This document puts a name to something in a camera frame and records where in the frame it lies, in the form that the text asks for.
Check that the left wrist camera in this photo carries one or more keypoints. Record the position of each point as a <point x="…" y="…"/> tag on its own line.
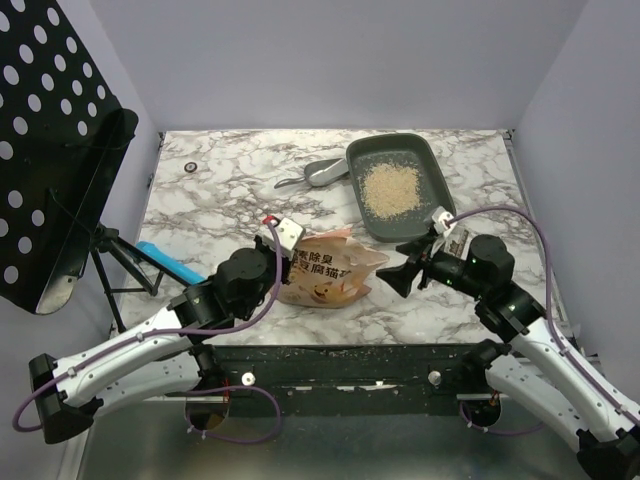
<point x="288" y="232"/>

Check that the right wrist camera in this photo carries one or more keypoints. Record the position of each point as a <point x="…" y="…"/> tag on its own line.
<point x="443" y="221"/>

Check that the blue plastic handle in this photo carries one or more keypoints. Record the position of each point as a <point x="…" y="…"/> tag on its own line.
<point x="181" y="271"/>

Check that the black perforated music stand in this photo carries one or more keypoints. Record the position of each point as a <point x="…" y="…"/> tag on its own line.
<point x="75" y="154"/>

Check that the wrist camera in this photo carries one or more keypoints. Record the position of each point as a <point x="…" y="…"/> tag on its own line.
<point x="288" y="232"/>
<point x="443" y="221"/>

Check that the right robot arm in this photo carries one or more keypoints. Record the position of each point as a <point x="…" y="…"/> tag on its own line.
<point x="531" y="363"/>

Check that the pink cat litter bag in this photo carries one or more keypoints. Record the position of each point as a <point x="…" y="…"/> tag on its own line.
<point x="330" y="271"/>

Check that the dark grey litter tray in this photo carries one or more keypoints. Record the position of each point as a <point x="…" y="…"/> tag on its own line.
<point x="405" y="149"/>

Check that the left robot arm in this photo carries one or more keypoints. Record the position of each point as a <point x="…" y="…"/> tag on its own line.
<point x="158" y="356"/>

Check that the beige litter pile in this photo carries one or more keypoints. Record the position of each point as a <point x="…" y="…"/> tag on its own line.
<point x="389" y="190"/>

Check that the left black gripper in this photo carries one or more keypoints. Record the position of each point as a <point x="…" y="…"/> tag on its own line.
<point x="286" y="264"/>

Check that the silver metal scoop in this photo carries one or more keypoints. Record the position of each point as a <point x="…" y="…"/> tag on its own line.
<point x="319" y="173"/>

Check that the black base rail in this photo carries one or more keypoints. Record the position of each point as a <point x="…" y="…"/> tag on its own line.
<point x="353" y="380"/>

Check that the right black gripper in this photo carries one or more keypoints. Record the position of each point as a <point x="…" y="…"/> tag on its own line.
<point x="422" y="261"/>

